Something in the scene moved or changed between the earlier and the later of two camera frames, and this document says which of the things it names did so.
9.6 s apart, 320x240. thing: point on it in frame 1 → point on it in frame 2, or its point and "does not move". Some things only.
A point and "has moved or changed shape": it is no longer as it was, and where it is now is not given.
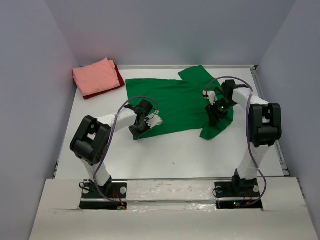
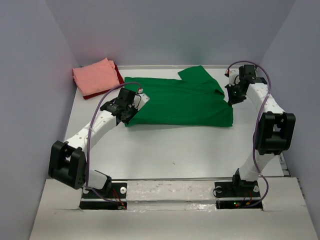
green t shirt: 181,103 has moved or changed shape
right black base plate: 238,187 does not move
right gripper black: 214,118 → 232,100
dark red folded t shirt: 120,78 does not move
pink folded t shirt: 96,77 does not move
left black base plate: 109,190 does not move
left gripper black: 136,135 → 134,111
